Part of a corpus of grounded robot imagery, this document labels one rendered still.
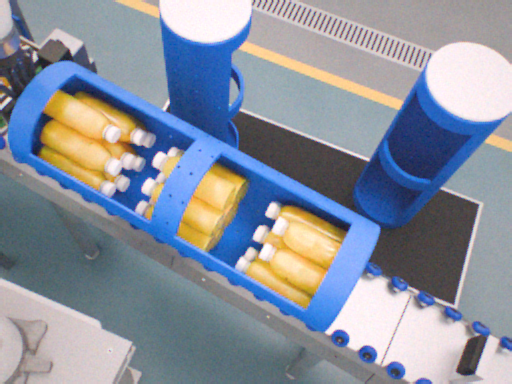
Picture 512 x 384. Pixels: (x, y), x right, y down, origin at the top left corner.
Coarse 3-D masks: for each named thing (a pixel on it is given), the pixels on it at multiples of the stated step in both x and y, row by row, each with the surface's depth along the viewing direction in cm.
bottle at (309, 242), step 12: (288, 228) 125; (300, 228) 125; (312, 228) 126; (288, 240) 125; (300, 240) 124; (312, 240) 123; (324, 240) 124; (336, 240) 125; (300, 252) 125; (312, 252) 124; (324, 252) 123; (336, 252) 123; (324, 264) 124
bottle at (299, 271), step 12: (276, 252) 127; (288, 252) 127; (276, 264) 126; (288, 264) 125; (300, 264) 125; (312, 264) 126; (288, 276) 126; (300, 276) 125; (312, 276) 124; (324, 276) 125; (300, 288) 127; (312, 288) 125
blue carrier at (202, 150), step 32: (64, 64) 136; (32, 96) 129; (96, 96) 152; (128, 96) 134; (32, 128) 129; (160, 128) 148; (192, 128) 133; (32, 160) 134; (192, 160) 124; (224, 160) 145; (256, 160) 133; (96, 192) 130; (128, 192) 149; (192, 192) 122; (256, 192) 146; (288, 192) 141; (160, 224) 126; (256, 224) 148; (352, 224) 123; (192, 256) 130; (224, 256) 142; (352, 256) 118; (256, 288) 125; (320, 288) 118; (352, 288) 117; (320, 320) 121
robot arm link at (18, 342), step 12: (0, 312) 110; (0, 324) 104; (12, 324) 112; (0, 336) 103; (12, 336) 108; (0, 348) 103; (12, 348) 108; (0, 360) 104; (12, 360) 109; (0, 372) 106; (12, 372) 112
